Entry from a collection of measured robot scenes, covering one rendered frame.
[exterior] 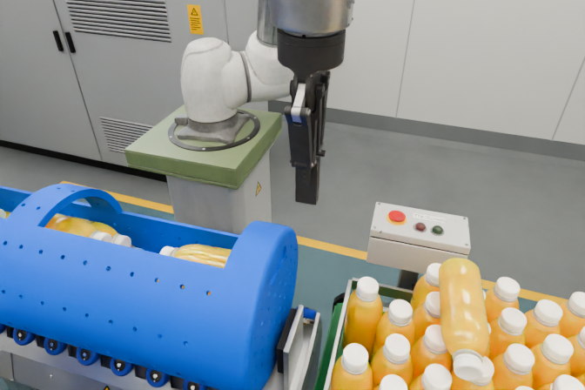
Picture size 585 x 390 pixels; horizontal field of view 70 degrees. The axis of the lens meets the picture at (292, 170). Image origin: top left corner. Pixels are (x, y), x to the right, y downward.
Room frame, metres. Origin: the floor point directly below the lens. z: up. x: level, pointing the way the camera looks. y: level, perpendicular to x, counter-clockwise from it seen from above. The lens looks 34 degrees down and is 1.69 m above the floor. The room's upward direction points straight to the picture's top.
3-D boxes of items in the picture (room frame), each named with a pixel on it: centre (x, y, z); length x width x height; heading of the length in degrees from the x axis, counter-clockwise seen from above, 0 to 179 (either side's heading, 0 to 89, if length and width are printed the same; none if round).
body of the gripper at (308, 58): (0.46, -0.02, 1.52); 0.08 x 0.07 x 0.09; 164
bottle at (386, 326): (0.46, -0.19, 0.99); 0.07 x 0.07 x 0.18
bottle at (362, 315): (0.51, -0.14, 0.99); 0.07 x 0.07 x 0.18
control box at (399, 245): (0.67, -0.27, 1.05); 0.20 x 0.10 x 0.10; 74
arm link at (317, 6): (0.46, -0.02, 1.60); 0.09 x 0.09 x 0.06
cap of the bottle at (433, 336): (0.41, -0.24, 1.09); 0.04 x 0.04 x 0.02
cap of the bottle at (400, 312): (0.46, -0.19, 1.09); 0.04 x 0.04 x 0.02
